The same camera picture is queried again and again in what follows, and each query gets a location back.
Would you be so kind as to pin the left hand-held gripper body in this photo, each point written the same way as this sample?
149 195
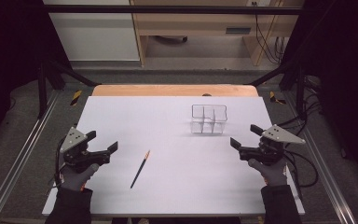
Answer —
74 146

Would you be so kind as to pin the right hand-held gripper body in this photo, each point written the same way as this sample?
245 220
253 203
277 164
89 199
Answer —
272 143

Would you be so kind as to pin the black pencil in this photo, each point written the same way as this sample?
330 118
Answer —
140 169

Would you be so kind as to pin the clear plastic divided organizer box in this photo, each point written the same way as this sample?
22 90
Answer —
209 119

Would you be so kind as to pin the person's right hand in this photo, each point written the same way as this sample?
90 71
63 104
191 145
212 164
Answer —
270 171

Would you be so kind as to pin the person's left hand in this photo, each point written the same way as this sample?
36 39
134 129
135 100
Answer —
76 178

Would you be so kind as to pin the yellow black striped tape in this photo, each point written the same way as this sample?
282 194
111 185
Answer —
275 98
76 97

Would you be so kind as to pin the black metal stand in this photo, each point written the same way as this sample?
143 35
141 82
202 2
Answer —
292 84
48 84

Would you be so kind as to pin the white board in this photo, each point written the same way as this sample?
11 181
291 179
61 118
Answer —
174 161

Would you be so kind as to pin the wooden table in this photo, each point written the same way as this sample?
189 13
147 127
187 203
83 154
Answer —
174 90

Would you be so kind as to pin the white cabinet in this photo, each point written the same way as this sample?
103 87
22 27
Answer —
96 34

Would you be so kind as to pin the light wooden desk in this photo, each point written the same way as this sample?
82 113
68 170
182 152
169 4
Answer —
205 28

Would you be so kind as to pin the aluminium rail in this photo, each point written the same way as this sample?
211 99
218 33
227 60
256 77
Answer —
326 168
15 161

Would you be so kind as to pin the black metal frame bar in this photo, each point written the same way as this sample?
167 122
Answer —
171 9

